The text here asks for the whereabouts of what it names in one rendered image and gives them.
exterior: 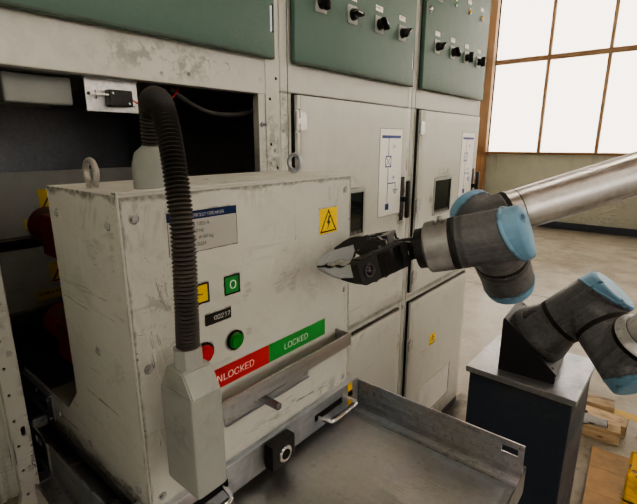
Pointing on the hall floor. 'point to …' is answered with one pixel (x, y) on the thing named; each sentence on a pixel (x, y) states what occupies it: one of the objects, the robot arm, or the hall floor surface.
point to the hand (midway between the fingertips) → (321, 266)
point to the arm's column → (532, 434)
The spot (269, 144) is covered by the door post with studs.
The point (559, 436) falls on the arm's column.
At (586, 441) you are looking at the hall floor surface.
